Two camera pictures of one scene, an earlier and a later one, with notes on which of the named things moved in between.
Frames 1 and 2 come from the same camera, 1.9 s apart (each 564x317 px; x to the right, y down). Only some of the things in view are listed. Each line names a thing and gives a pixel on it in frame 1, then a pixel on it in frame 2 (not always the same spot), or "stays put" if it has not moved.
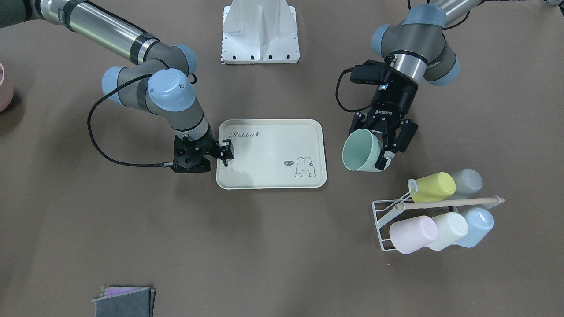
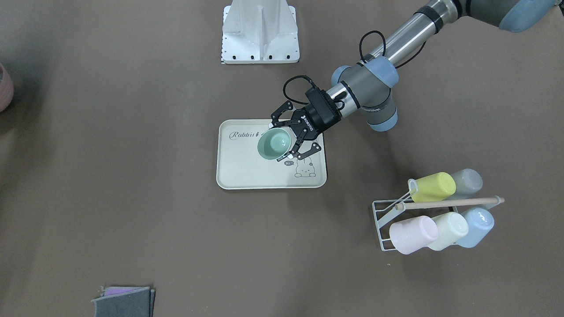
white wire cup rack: (383, 210) stays put
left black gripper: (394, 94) to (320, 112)
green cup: (361, 150) to (273, 143)
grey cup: (468, 182) stays put
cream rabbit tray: (273, 154) stays put
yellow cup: (433, 187) stays put
